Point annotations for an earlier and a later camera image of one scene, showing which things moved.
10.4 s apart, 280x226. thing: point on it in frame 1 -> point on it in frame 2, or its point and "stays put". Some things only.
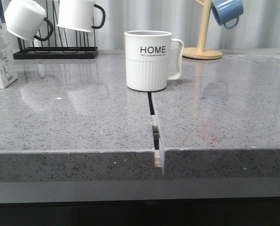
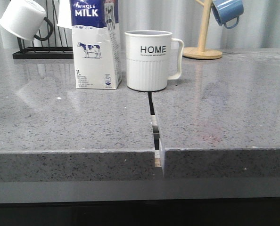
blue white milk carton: [3, 69] -> [96, 44]
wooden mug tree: [201, 52] stays put
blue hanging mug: [226, 12] stays put
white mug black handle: [30, 13] stays put
